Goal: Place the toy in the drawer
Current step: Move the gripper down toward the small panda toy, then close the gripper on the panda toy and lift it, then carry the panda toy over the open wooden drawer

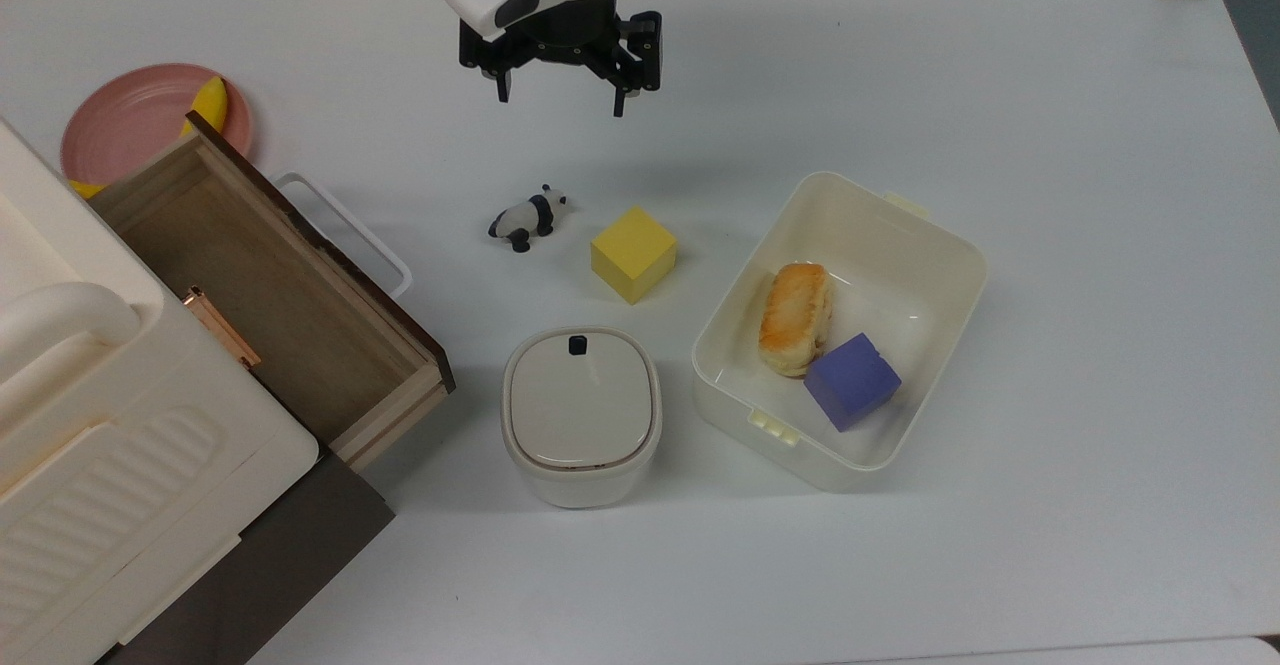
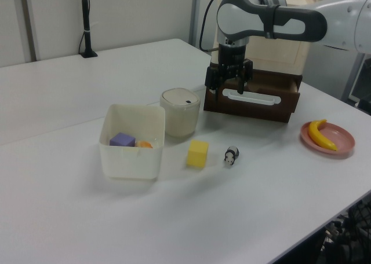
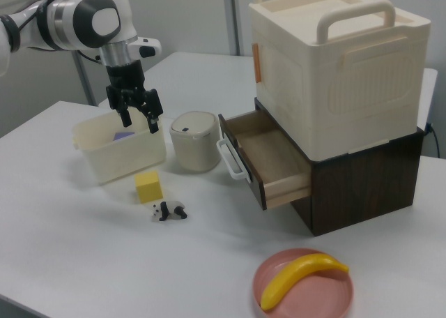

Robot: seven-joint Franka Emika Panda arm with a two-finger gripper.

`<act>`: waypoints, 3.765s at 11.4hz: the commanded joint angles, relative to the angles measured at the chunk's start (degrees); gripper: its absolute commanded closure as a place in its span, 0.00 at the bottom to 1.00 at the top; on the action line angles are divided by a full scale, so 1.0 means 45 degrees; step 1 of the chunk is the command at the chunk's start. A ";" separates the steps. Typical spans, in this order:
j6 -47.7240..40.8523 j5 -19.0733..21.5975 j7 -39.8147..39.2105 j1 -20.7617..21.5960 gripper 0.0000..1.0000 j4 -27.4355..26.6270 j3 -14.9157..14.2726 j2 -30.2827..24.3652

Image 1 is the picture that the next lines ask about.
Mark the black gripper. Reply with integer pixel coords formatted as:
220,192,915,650
459,0,664,118

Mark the small panda toy figure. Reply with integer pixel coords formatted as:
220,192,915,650
488,184,569,254

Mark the toy bread loaf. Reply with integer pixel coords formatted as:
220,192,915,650
757,262,834,379

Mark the open wooden drawer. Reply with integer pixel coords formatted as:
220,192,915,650
88,111,457,474

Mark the yellow toy banana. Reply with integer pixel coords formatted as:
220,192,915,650
68,76,230,199

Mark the yellow cube block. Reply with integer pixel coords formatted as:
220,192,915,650
590,206,679,305

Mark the cream lidded square container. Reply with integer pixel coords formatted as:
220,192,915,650
501,326,663,510

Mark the cream open plastic box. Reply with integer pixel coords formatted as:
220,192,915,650
692,171,989,494

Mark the purple cube block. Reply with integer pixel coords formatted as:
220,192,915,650
803,333,903,433

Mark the rose gold metal clasp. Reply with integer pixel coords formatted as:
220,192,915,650
183,286,263,371

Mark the pink plate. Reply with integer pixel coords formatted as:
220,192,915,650
60,63,254,189

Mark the dark brown cabinet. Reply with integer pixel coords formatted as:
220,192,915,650
98,450,397,665

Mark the cream plastic appliance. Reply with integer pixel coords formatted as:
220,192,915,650
0,117,321,665

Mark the white drawer handle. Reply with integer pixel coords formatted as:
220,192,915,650
270,171,415,300

